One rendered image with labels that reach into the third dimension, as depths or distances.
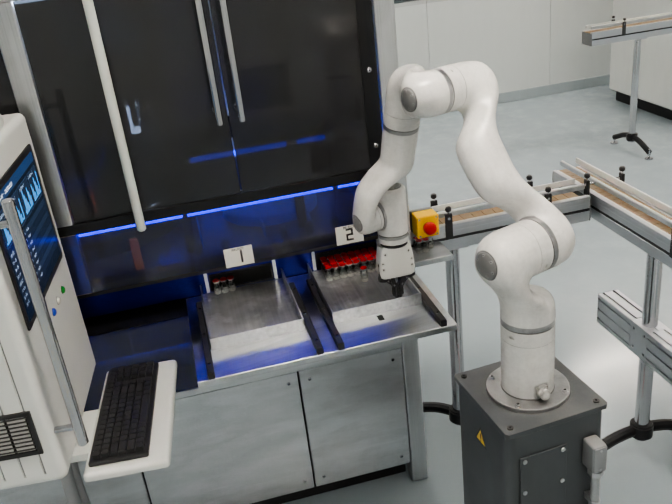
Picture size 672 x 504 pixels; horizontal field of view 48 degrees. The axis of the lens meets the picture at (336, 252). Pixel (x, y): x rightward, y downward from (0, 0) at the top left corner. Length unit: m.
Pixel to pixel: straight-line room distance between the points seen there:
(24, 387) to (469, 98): 1.15
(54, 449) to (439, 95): 1.16
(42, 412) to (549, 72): 6.57
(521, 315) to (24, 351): 1.06
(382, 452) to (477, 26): 5.22
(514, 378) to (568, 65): 6.25
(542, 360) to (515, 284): 0.23
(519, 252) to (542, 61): 6.18
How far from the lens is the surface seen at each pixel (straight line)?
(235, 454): 2.60
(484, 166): 1.62
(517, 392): 1.78
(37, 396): 1.78
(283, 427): 2.57
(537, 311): 1.66
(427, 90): 1.62
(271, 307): 2.21
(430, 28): 7.15
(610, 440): 2.91
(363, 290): 2.24
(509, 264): 1.55
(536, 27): 7.59
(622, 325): 2.80
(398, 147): 1.86
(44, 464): 1.88
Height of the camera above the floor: 1.94
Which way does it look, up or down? 25 degrees down
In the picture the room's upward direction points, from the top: 7 degrees counter-clockwise
